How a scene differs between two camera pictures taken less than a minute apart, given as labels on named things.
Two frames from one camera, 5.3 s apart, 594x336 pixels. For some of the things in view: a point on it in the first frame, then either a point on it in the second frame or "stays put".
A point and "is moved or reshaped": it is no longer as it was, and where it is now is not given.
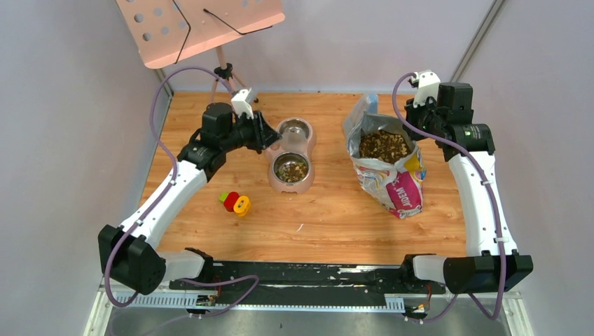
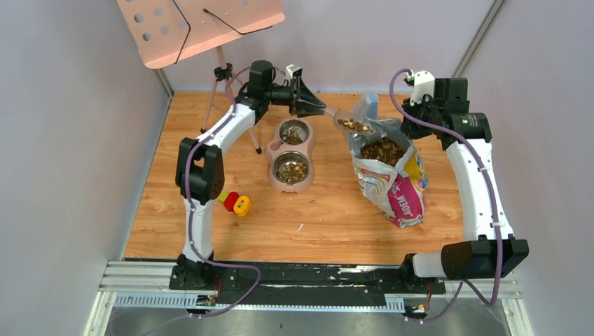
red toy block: [230, 200] stays put
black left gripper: [259, 131] → [297, 95]
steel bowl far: [295, 131] stays put
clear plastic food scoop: [293, 139] → [351, 122]
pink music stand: [165, 31] stays put
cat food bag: [390, 163] is moved or reshaped
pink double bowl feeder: [291, 167] stays put
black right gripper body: [424, 117] stays put
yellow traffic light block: [242, 206] stays put
